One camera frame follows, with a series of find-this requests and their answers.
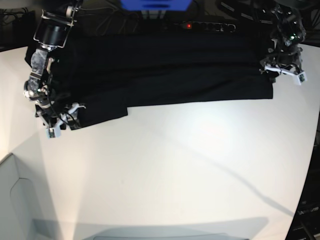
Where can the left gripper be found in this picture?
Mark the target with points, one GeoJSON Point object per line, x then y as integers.
{"type": "Point", "coordinates": [287, 61]}

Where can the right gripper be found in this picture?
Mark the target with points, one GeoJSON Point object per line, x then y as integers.
{"type": "Point", "coordinates": [57, 113]}

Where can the black T-shirt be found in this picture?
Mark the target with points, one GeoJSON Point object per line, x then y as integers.
{"type": "Point", "coordinates": [110, 74]}

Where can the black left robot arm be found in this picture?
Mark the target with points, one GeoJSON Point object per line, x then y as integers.
{"type": "Point", "coordinates": [287, 33]}

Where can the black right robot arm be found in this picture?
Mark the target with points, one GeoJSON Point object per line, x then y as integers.
{"type": "Point", "coordinates": [51, 34]}

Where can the black power strip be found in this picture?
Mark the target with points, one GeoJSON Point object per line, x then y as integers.
{"type": "Point", "coordinates": [198, 26]}

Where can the white plastic bin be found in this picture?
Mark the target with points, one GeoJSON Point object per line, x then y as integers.
{"type": "Point", "coordinates": [30, 207]}

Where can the blue box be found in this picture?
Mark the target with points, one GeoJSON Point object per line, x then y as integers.
{"type": "Point", "coordinates": [157, 5]}

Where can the black equipment with label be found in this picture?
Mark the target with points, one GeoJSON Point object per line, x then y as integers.
{"type": "Point", "coordinates": [306, 221]}

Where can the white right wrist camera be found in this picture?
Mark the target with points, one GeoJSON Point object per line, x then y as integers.
{"type": "Point", "coordinates": [53, 132]}

